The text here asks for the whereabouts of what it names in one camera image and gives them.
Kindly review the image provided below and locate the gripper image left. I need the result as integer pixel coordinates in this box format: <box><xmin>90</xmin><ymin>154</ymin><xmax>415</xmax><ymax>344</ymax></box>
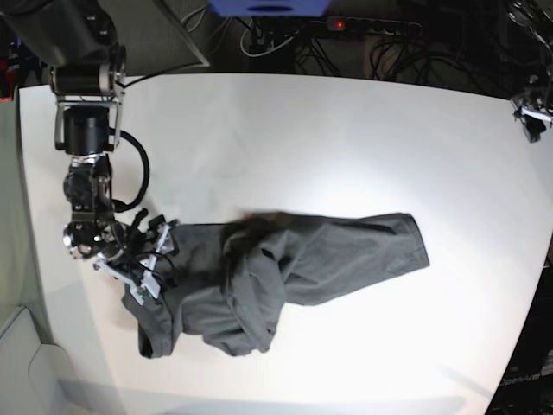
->
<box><xmin>63</xmin><ymin>214</ymin><xmax>177</xmax><ymax>294</ymax></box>

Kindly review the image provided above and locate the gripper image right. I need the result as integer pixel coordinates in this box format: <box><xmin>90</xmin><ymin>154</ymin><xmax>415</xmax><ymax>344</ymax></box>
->
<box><xmin>510</xmin><ymin>93</ymin><xmax>552</xmax><ymax>143</ymax></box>

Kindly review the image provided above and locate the dark grey t-shirt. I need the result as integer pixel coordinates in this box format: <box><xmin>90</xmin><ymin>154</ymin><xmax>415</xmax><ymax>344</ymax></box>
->
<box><xmin>122</xmin><ymin>213</ymin><xmax>429</xmax><ymax>359</ymax></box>

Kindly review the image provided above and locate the blue box at top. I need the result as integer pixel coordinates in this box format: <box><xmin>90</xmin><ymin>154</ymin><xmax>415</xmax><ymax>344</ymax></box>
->
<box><xmin>208</xmin><ymin>0</ymin><xmax>330</xmax><ymax>17</ymax></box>

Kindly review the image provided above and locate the black power strip red light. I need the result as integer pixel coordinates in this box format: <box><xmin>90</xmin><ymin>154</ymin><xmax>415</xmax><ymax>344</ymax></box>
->
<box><xmin>326</xmin><ymin>16</ymin><xmax>423</xmax><ymax>37</ymax></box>

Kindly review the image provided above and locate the white cable on floor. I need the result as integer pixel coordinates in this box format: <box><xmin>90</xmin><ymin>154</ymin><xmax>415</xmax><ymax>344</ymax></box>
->
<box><xmin>239</xmin><ymin>25</ymin><xmax>296</xmax><ymax>58</ymax></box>

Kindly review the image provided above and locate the red clamp at table corner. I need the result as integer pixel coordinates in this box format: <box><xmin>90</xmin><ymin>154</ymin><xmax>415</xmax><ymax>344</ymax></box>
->
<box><xmin>0</xmin><ymin>58</ymin><xmax>17</xmax><ymax>102</ymax></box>

